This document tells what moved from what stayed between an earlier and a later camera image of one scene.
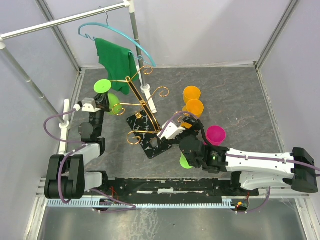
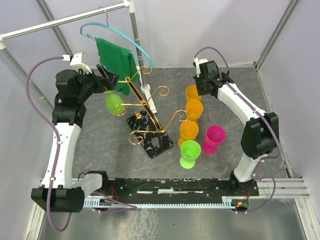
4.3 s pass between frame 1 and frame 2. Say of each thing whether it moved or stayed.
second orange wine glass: stayed
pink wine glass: stayed
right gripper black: moved
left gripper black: moved
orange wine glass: stayed
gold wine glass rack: stayed
